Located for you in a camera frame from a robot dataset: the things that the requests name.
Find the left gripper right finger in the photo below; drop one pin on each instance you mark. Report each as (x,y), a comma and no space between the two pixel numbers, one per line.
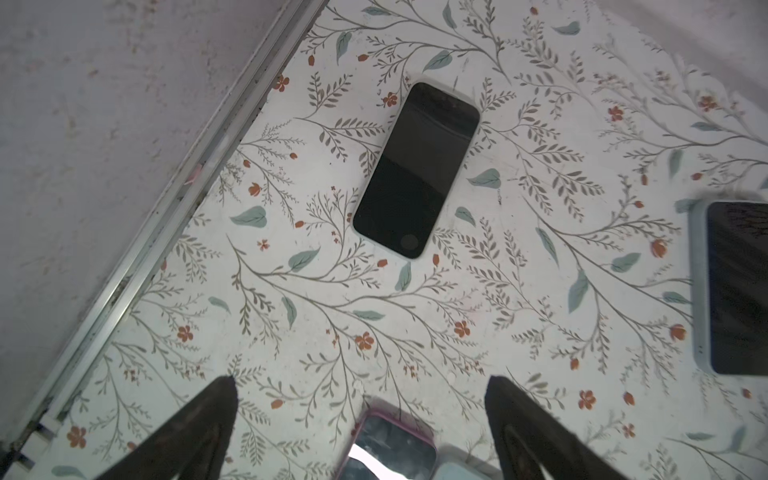
(530,443)

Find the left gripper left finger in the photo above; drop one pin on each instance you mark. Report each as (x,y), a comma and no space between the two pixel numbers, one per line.
(192,444)

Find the black phone far left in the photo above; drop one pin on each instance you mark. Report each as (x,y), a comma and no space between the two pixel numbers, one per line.
(383,448)

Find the black phone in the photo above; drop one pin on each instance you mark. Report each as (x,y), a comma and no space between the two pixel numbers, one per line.
(419,163)
(383,448)

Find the black phone centre right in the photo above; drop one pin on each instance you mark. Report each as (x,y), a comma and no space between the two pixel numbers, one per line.
(419,163)

